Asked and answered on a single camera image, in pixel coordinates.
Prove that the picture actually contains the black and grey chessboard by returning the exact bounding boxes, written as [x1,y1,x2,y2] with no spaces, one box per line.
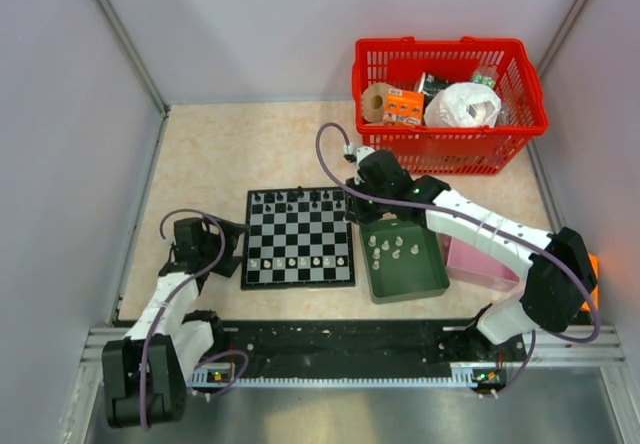
[241,187,356,291]

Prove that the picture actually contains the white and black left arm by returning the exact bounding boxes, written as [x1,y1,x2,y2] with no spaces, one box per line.
[101,212,248,429]

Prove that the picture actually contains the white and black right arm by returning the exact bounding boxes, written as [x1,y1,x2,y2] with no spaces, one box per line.
[342,146,597,360]

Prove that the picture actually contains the red plastic shopping basket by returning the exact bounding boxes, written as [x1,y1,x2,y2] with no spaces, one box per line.
[351,37,549,175]

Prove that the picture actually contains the orange box in basket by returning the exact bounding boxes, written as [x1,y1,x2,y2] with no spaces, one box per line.
[382,88,425,127]

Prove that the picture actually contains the brown tape roll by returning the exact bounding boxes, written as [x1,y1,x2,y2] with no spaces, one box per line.
[361,82,391,123]

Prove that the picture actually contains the green plastic tray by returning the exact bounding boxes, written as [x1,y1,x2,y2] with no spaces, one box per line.
[359,219,450,304]

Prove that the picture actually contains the dark snack packet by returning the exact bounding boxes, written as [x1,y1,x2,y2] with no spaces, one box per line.
[414,72,452,98]

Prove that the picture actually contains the white plastic bag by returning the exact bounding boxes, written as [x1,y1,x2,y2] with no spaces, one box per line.
[424,82,502,129]

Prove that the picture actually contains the pink plastic box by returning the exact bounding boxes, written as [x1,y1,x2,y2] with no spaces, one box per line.
[439,235,520,293]

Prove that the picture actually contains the green patterned packet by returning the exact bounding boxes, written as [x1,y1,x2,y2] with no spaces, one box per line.
[470,65,499,89]

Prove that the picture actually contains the orange carton box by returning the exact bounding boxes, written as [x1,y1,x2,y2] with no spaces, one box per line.
[582,252,601,313]

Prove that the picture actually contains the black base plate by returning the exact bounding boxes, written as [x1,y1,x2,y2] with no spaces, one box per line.
[204,319,526,379]

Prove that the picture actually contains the aluminium frame rail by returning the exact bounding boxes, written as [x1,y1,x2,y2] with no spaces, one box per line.
[94,0,170,116]

